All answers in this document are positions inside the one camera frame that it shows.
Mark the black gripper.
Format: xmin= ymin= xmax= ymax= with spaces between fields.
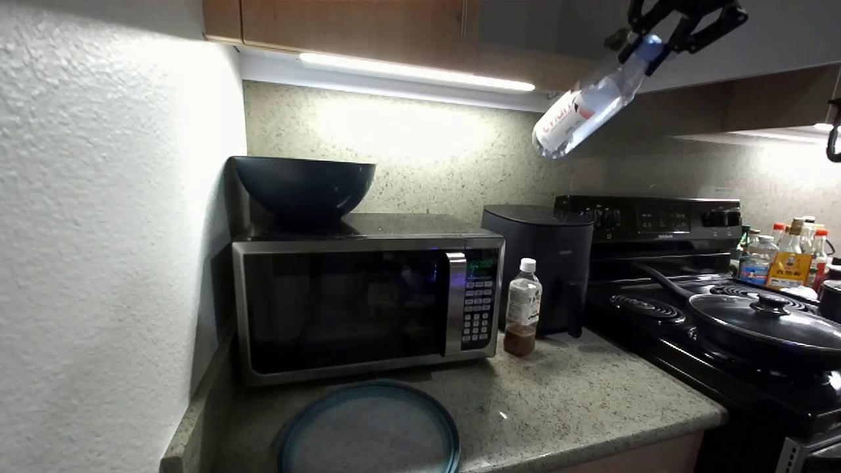
xmin=629 ymin=0 xmax=749 ymax=54

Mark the clear water bottle blue cap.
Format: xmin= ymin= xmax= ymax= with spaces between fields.
xmin=532 ymin=34 xmax=666 ymax=160

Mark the clear condiment bottle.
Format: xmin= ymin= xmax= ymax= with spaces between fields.
xmin=737 ymin=231 xmax=776 ymax=287

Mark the red capped sauce bottle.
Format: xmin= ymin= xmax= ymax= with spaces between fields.
xmin=809 ymin=226 xmax=833 ymax=289

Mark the yellow oil bottle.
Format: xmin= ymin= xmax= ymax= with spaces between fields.
xmin=768 ymin=219 xmax=812 ymax=289

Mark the small bottle brown liquid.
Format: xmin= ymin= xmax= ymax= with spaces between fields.
xmin=506 ymin=257 xmax=541 ymax=358

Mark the under-cabinet light strip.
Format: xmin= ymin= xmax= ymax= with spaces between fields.
xmin=298 ymin=50 xmax=537 ymax=94

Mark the black air fryer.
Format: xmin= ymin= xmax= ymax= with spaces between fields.
xmin=482 ymin=206 xmax=594 ymax=336

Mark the black pan with lid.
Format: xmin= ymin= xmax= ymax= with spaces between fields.
xmin=611 ymin=266 xmax=841 ymax=360

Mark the black kitchen stove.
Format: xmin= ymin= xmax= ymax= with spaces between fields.
xmin=556 ymin=194 xmax=841 ymax=473

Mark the stainless steel microwave oven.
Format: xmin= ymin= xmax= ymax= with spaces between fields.
xmin=231 ymin=214 xmax=506 ymax=387

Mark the dark blue bowl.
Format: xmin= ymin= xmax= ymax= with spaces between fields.
xmin=231 ymin=156 xmax=376 ymax=230

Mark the blue rimmed plate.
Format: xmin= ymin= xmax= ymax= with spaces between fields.
xmin=270 ymin=382 xmax=464 ymax=473

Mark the wooden wall cabinet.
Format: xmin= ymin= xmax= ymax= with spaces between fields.
xmin=201 ymin=0 xmax=841 ymax=90

